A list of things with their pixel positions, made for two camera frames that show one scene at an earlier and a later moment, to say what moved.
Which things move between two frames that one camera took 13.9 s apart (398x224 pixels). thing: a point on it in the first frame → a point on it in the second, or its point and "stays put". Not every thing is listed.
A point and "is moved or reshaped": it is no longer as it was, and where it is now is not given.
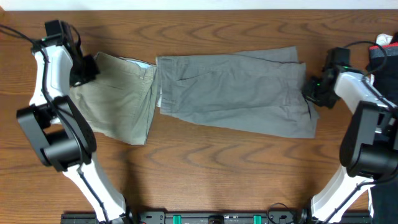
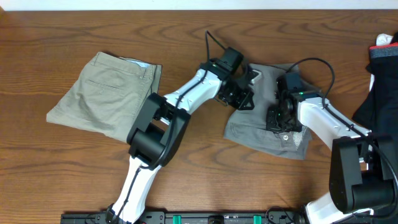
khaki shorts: [119, 101] stays put
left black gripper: [95, 71] → [240, 102]
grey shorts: [260, 91] is moved or reshaped
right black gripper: [308, 93] → [272, 125]
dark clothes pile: [382, 65] stays put
